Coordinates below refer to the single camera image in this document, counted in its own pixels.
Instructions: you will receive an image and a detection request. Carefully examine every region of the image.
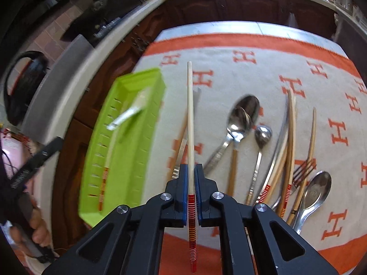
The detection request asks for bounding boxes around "large metal spoon patterned handle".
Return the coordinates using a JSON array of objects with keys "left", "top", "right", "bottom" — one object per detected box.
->
[{"left": 204, "top": 94, "right": 261, "bottom": 174}]

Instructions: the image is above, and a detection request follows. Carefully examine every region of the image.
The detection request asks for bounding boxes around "green plastic utensil tray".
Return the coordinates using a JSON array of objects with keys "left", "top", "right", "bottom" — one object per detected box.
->
[{"left": 78, "top": 68, "right": 167, "bottom": 223}]

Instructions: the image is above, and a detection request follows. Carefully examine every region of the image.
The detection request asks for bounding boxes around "person's left hand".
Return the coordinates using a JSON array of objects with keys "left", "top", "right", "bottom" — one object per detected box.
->
[{"left": 7, "top": 202, "right": 53, "bottom": 253}]

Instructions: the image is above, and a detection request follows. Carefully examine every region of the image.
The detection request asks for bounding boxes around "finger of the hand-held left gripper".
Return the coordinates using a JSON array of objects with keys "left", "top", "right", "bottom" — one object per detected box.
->
[{"left": 36, "top": 136, "right": 64, "bottom": 164}]

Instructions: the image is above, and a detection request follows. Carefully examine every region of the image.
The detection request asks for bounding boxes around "metal spoon with wooden handle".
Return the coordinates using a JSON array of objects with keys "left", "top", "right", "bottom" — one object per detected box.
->
[{"left": 226, "top": 107, "right": 250, "bottom": 198}]

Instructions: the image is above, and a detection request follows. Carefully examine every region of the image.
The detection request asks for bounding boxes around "wooden chopstick with black band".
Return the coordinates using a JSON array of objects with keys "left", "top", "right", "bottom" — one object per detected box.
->
[{"left": 287, "top": 107, "right": 317, "bottom": 225}]

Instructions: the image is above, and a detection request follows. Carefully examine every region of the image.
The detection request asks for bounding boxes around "grey frosted-door cabinet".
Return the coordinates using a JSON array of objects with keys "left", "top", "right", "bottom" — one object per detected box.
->
[{"left": 333, "top": 6, "right": 367, "bottom": 66}]

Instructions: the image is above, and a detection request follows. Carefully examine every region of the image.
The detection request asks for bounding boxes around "dark fork with pale handle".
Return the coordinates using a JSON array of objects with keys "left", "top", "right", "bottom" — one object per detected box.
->
[{"left": 271, "top": 160, "right": 317, "bottom": 210}]

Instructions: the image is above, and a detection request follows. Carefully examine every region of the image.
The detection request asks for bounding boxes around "grey metal side panel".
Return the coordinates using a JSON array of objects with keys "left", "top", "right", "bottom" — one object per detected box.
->
[{"left": 21, "top": 34, "right": 95, "bottom": 144}]

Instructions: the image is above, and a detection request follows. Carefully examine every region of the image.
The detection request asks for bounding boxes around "grey metal utensil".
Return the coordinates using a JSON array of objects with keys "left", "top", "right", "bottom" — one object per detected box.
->
[{"left": 107, "top": 104, "right": 145, "bottom": 131}]

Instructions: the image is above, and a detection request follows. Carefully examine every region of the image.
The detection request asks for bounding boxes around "black gas stove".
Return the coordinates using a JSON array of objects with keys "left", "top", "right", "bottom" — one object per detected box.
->
[{"left": 61, "top": 0, "right": 165, "bottom": 48}]

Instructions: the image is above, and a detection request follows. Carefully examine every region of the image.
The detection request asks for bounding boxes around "black range hood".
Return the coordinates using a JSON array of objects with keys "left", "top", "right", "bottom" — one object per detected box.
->
[{"left": 0, "top": 0, "right": 75, "bottom": 55}]

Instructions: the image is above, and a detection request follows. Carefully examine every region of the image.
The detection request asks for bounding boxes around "small metal spoon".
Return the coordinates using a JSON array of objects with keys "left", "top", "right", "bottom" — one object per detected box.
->
[{"left": 245, "top": 125, "right": 273, "bottom": 205}]

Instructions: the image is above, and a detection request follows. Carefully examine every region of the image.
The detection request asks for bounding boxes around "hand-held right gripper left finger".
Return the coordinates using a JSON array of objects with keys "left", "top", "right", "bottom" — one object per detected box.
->
[{"left": 43, "top": 163, "right": 190, "bottom": 275}]

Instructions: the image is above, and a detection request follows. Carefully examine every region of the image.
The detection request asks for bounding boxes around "large plain metal spoon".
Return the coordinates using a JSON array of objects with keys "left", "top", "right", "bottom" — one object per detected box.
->
[{"left": 293, "top": 170, "right": 333, "bottom": 235}]

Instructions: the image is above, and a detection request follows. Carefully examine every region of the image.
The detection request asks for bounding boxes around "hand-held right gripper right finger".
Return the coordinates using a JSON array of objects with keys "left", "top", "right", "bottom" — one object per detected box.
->
[{"left": 194, "top": 163, "right": 339, "bottom": 275}]

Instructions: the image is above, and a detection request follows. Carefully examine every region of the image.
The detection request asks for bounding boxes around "white plastic bag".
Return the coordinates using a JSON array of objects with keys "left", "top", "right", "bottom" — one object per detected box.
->
[{"left": 285, "top": 11, "right": 299, "bottom": 30}]

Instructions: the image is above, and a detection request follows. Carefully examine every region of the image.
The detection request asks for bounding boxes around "black rice cooker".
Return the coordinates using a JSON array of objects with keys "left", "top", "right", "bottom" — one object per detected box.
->
[{"left": 3, "top": 51, "right": 50, "bottom": 125}]

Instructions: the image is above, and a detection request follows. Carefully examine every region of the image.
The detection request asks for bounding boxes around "orange and beige printed blanket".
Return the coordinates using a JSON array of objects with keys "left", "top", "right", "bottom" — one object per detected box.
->
[{"left": 130, "top": 33, "right": 367, "bottom": 275}]

